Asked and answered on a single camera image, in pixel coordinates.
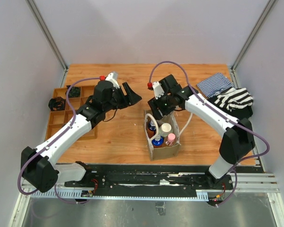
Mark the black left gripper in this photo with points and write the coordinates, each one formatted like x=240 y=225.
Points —
x=131 y=98

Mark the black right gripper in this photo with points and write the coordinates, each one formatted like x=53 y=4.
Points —
x=154 y=104

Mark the blue white striped cloth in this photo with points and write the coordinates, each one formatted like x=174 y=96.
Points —
x=214 y=85

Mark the wooden compartment tray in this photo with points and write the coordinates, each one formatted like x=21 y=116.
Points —
x=57 y=119

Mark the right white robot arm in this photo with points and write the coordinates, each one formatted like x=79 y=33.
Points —
x=237 y=139

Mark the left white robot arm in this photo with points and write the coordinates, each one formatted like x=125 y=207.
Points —
x=39 y=165

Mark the beige canvas bag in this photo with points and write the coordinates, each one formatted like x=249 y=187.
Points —
x=163 y=152

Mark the green bottle white cap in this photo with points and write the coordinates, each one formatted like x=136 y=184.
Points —
x=165 y=129

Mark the blue cap bottle back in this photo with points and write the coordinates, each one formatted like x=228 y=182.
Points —
x=151 y=126

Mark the blue cap bottle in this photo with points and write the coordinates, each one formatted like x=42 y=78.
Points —
x=157 y=142
x=151 y=126

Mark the pink cap bottle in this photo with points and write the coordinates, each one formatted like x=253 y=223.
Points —
x=169 y=140

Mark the dark green rolled sock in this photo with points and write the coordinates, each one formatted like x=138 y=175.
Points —
x=74 y=92

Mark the blue cap bottle front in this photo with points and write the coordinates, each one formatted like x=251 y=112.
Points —
x=157 y=142

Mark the dark rolled sock orange pattern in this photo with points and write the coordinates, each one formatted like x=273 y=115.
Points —
x=57 y=104

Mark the black white striped cloth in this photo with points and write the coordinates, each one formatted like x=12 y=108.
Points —
x=232 y=98

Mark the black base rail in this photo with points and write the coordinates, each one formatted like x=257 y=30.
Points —
x=148 y=179

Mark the white slotted cable duct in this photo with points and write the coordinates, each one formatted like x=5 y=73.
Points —
x=118 y=194

